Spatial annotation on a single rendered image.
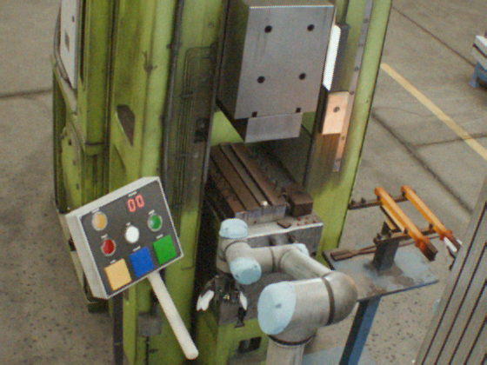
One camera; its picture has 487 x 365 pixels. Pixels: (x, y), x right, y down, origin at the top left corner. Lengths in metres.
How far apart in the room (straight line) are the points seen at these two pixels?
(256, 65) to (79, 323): 1.71
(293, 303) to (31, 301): 2.22
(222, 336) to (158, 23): 1.31
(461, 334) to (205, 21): 1.35
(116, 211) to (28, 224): 1.88
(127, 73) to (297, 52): 0.72
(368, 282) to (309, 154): 0.54
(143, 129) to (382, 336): 1.78
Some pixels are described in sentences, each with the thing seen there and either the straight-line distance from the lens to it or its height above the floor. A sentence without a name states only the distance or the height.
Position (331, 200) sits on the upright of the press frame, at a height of 0.85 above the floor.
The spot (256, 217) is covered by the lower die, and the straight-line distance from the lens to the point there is 2.67.
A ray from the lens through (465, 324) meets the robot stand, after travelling 1.46.
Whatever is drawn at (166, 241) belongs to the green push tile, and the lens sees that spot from 2.38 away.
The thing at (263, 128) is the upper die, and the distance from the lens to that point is 2.45.
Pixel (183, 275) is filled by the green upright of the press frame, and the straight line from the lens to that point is 2.93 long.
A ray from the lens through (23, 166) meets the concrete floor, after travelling 4.59.
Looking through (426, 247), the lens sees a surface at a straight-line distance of 2.63.
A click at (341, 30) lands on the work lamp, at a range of 2.55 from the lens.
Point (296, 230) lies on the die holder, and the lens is 2.71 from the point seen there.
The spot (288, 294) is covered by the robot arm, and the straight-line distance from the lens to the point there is 1.61.
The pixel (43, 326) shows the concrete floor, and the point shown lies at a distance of 3.52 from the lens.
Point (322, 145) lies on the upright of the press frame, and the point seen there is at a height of 1.12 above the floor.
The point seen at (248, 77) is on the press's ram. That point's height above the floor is 1.52.
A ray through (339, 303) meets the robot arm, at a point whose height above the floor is 1.44.
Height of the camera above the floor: 2.54
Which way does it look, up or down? 34 degrees down
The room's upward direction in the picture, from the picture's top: 8 degrees clockwise
